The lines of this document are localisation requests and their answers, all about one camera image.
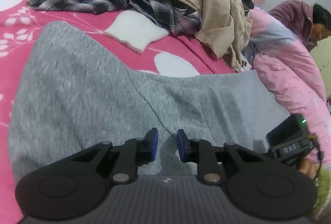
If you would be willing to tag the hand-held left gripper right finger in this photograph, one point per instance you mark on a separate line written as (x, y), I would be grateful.
(180, 147)

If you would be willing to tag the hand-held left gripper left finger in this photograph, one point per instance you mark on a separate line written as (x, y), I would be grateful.
(154, 144)

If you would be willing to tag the grey hoodie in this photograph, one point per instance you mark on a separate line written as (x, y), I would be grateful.
(90, 89)

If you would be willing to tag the person's right hand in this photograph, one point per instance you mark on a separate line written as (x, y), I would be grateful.
(307, 167)

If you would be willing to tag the light pink quilt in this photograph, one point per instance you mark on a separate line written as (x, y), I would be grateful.
(284, 63)

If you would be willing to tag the white knit cloth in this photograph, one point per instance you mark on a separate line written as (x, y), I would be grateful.
(134, 30)

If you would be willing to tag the pink floral bed sheet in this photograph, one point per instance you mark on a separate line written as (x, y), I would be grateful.
(20, 11)

